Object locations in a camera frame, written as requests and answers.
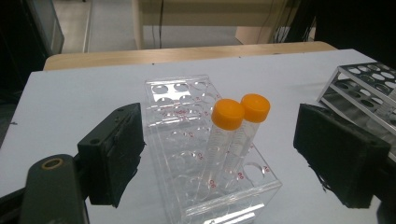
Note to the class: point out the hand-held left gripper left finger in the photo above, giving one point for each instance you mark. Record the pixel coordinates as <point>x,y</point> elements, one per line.
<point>115,155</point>

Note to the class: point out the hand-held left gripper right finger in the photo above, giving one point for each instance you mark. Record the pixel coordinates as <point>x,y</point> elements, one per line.
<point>342,155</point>

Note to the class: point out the clear plastic tube rack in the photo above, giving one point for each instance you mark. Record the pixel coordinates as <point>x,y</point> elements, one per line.
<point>174,130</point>

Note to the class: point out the metal tube rack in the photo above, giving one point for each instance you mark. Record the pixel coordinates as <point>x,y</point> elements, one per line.
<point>373,76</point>

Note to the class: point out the orange-capped clear tube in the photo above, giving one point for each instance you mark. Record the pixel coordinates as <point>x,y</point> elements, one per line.
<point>227,113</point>
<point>255,107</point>

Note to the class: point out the white board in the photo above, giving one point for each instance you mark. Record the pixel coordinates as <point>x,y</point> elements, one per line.
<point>77,87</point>

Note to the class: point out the grey metal cabinet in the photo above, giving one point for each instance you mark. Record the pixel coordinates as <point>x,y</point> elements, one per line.
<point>49,28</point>

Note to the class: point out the beige wooden furniture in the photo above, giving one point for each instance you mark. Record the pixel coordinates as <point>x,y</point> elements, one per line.
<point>202,12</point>

